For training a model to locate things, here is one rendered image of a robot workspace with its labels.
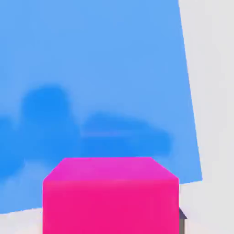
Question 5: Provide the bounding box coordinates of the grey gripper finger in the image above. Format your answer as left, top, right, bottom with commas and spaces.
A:
179, 207, 188, 234

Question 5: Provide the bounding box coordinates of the large blue box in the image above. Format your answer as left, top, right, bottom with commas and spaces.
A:
0, 0, 203, 215

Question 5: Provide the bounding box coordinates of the small pink cube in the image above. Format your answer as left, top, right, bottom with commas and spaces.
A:
42, 156, 180, 234

